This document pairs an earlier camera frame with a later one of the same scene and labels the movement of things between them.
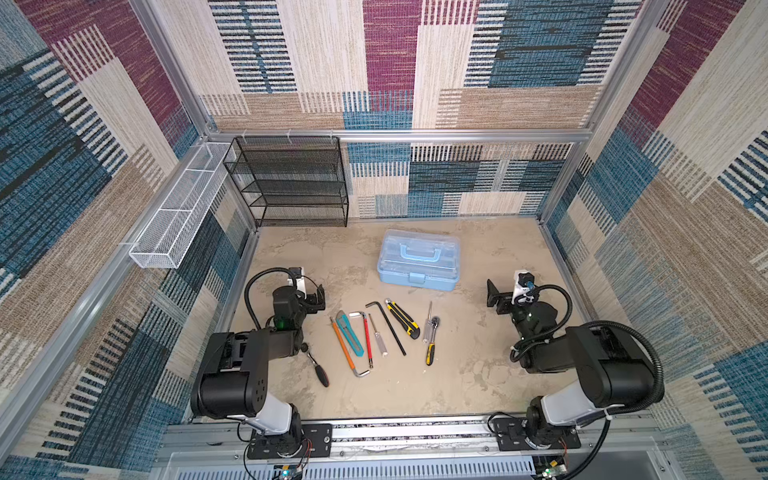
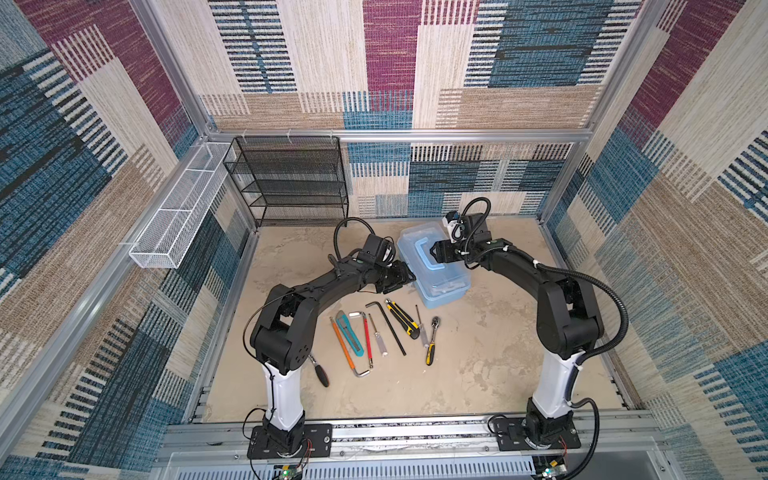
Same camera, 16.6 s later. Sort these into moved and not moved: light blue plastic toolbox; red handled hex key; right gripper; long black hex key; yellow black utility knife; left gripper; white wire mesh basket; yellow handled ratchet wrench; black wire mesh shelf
Moved: right gripper; left gripper; light blue plastic toolbox
Not moved: black wire mesh shelf; white wire mesh basket; red handled hex key; yellow black utility knife; yellow handled ratchet wrench; long black hex key
